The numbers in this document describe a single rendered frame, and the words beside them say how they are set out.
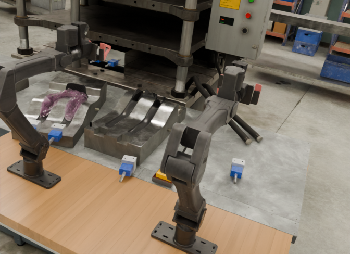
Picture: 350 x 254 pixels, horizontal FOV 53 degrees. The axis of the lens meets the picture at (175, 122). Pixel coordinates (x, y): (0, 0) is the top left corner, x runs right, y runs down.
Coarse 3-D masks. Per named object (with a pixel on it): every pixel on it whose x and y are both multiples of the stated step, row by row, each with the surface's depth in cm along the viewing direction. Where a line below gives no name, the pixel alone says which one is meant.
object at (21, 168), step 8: (24, 160) 121; (8, 168) 127; (16, 168) 127; (24, 168) 123; (32, 168) 122; (40, 168) 124; (24, 176) 124; (32, 176) 123; (40, 176) 125; (48, 176) 125; (56, 176) 126; (40, 184) 122; (48, 184) 122
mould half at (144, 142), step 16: (128, 96) 165; (144, 96) 166; (112, 112) 158; (144, 112) 158; (160, 112) 157; (176, 112) 164; (96, 128) 143; (112, 128) 145; (128, 128) 147; (144, 128) 149; (160, 128) 151; (96, 144) 143; (112, 144) 140; (128, 144) 136; (144, 144) 137
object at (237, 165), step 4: (232, 160) 140; (236, 160) 141; (240, 160) 141; (244, 160) 141; (232, 164) 140; (236, 164) 139; (240, 164) 139; (232, 168) 138; (236, 168) 138; (240, 168) 138; (232, 172) 136; (236, 172) 136; (240, 172) 136; (232, 176) 137; (236, 176) 135; (240, 176) 136
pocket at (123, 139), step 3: (120, 135) 141; (123, 135) 142; (126, 135) 141; (117, 138) 138; (120, 138) 141; (123, 138) 142; (126, 138) 142; (129, 138) 141; (132, 138) 140; (117, 141) 139; (120, 141) 142; (123, 141) 142; (126, 141) 142; (129, 141) 142; (123, 144) 138; (126, 144) 140
